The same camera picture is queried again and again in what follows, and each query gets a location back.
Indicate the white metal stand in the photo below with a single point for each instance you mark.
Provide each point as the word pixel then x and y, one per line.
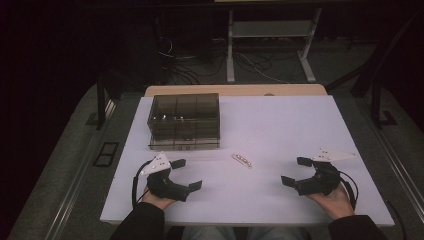
pixel 273 29

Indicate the person's left hand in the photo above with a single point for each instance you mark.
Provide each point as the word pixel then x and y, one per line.
pixel 158 201

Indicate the dark transparent drawer box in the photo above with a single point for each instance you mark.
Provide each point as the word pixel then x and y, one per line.
pixel 183 123

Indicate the white board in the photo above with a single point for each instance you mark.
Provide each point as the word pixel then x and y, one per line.
pixel 266 133

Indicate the person's right hand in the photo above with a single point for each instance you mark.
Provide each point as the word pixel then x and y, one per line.
pixel 335 205

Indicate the wooden table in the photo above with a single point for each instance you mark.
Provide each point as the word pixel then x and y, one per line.
pixel 233 90

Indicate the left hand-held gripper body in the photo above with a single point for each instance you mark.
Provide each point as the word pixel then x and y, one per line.
pixel 163 186

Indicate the metal floor rail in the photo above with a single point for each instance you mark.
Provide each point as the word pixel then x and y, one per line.
pixel 400 166
pixel 71 196

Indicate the black metal stand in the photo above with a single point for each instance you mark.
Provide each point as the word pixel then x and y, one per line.
pixel 376 103
pixel 101 100

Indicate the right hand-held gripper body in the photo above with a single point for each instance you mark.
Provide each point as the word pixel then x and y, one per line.
pixel 325 180

